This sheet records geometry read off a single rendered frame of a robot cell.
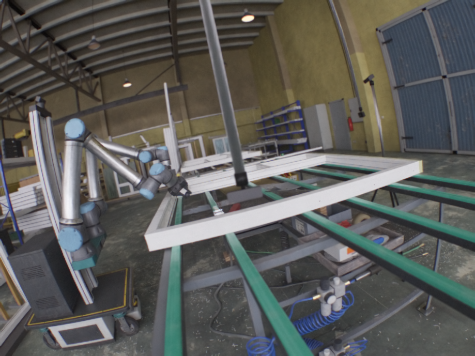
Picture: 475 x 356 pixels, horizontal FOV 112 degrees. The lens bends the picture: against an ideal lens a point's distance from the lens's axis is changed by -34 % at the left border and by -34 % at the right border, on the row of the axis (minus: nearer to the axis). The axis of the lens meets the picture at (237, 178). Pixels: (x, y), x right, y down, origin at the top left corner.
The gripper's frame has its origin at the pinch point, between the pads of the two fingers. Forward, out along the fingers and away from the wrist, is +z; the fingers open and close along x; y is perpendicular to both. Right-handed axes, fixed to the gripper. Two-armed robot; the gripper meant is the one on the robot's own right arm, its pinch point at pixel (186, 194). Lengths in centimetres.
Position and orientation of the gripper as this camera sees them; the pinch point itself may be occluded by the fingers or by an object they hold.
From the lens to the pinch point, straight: 168.4
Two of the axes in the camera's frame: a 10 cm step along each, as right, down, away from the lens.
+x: -7.2, 6.9, -0.5
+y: -5.5, -5.2, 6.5
